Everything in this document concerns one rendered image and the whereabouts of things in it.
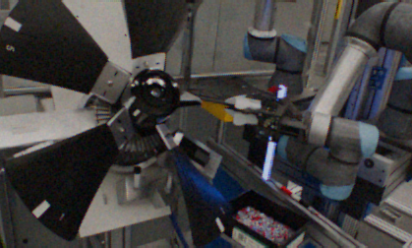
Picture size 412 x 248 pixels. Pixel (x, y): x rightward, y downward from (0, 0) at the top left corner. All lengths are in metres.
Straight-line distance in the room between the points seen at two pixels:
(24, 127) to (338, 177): 0.73
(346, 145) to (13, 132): 0.74
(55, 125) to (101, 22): 0.42
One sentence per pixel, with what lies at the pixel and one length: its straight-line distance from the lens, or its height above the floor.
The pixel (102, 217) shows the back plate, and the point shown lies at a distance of 1.04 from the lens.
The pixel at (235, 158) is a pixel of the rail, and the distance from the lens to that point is 1.38.
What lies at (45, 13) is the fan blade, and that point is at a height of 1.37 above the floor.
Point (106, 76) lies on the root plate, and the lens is 0.89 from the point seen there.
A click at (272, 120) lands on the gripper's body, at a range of 0.87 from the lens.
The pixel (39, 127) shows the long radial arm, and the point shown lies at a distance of 0.94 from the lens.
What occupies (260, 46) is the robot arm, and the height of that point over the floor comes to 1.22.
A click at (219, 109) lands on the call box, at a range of 1.36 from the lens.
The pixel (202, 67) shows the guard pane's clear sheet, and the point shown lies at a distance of 1.84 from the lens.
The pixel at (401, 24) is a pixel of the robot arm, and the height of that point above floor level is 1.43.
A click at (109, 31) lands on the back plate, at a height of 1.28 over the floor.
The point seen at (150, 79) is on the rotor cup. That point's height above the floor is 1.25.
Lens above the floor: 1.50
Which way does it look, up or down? 23 degrees down
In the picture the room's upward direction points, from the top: 7 degrees clockwise
